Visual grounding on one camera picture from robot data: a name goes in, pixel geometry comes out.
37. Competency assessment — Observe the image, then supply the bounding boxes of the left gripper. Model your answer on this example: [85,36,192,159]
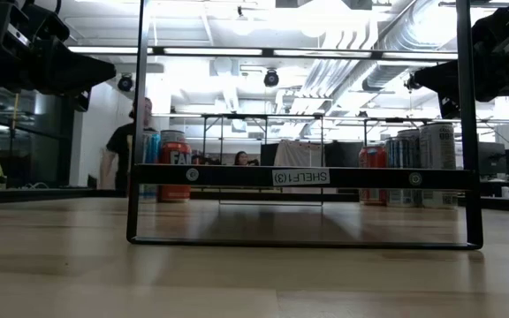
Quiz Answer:
[0,37,117,113]

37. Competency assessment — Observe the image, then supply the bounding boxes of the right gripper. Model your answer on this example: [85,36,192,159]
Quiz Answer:
[414,28,509,119]

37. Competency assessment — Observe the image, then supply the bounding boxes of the light blue slim can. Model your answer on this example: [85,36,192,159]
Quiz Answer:
[141,131,163,200]

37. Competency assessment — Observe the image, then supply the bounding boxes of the orange Fanta soda can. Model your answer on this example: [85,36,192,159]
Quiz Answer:
[156,140,193,204]

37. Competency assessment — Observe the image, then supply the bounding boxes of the white shelf label sticker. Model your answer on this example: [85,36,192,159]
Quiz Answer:
[271,168,331,187]

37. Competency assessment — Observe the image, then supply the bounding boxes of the person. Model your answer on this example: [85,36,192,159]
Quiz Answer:
[98,96,156,196]
[234,150,260,167]

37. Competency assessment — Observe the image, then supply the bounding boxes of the orange soda can blue logo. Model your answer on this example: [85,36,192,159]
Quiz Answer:
[358,145,389,207]

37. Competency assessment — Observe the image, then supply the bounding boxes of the black partition panel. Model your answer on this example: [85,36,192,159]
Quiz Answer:
[323,140,365,169]

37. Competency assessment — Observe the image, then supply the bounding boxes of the long ceiling light strip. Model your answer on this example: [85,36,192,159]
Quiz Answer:
[67,45,459,61]

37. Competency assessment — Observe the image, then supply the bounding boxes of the white pink cloth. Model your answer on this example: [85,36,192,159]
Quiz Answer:
[273,140,325,169]

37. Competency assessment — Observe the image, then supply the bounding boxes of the yellow hanging cable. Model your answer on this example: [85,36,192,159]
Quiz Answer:
[11,92,20,133]

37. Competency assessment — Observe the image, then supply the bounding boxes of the black table edge rail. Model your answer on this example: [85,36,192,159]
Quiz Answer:
[0,187,509,216]

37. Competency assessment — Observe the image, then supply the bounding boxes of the black metal shelf frame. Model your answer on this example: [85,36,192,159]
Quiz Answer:
[125,0,484,251]

